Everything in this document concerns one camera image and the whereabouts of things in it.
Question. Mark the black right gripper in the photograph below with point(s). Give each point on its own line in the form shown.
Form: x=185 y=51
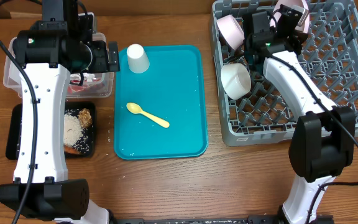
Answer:
x=296 y=40

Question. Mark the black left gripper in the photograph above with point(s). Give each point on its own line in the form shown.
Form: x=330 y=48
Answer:
x=102 y=65

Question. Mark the white round plate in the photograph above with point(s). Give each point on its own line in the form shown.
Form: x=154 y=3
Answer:
x=300 y=6

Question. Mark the white paper cup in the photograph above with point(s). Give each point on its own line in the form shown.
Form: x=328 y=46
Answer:
x=137 y=59

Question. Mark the red foil wrapper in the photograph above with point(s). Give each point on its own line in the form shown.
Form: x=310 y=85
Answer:
x=90 y=84

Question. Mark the yellow plastic spoon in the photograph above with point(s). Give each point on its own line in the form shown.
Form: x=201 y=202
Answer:
x=136 y=109

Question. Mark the brown food piece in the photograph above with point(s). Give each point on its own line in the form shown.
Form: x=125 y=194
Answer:
x=85 y=119

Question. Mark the white small bowl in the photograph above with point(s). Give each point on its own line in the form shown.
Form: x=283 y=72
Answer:
x=235 y=80

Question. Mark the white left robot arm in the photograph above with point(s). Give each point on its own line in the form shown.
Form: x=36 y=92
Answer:
x=41 y=187

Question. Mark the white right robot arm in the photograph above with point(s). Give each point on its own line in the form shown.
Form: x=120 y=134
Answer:
x=323 y=142

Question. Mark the grey dishwasher rack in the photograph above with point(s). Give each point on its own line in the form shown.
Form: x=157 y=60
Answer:
x=329 y=56

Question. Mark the clear plastic bin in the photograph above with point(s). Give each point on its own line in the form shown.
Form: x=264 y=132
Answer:
x=101 y=84

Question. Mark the teal serving tray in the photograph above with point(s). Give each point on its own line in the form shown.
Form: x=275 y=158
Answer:
x=172 y=89

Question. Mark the black tray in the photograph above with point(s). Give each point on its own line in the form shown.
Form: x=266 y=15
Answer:
x=85 y=145

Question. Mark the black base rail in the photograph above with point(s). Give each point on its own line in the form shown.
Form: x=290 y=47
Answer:
x=255 y=219

